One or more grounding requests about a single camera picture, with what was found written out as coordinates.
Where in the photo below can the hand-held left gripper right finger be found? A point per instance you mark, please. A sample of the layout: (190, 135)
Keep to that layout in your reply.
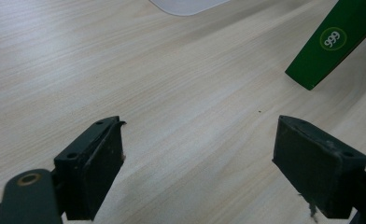
(315, 168)

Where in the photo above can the green box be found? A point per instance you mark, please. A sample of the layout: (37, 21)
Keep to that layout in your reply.
(330, 43)

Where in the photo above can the white tray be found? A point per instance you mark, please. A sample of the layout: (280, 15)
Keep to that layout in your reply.
(187, 6)

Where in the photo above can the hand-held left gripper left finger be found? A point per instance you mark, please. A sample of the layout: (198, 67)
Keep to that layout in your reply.
(91, 174)

